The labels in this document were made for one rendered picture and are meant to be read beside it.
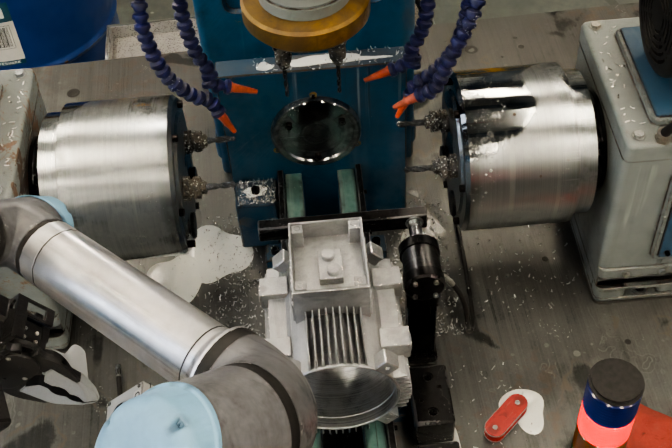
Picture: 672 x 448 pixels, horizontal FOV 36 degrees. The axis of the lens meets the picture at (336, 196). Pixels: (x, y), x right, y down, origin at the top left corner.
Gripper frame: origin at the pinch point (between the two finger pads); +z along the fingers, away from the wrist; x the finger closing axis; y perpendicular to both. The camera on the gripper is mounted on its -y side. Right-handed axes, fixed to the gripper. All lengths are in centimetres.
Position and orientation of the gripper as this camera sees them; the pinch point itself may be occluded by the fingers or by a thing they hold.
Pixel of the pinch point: (88, 400)
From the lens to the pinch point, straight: 131.3
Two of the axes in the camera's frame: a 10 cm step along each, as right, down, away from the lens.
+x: -7.4, 4.9, 4.6
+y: -0.6, -7.3, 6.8
